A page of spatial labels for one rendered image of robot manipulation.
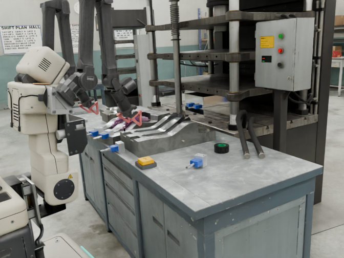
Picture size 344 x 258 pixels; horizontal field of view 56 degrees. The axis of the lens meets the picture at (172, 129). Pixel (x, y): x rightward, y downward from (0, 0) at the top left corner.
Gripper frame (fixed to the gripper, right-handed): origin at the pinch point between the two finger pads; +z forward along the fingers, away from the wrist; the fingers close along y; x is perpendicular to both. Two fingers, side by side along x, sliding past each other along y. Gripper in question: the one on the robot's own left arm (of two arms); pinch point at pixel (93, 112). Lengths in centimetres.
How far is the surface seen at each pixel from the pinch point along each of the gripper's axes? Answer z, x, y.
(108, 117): 28, -22, 40
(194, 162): 19, -1, -75
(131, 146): 15.3, 3.7, -33.3
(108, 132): 13.1, 1.8, -7.7
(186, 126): 21, -24, -48
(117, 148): 14.3, 8.7, -26.8
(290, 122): 76, -101, -59
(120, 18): 36, -264, 351
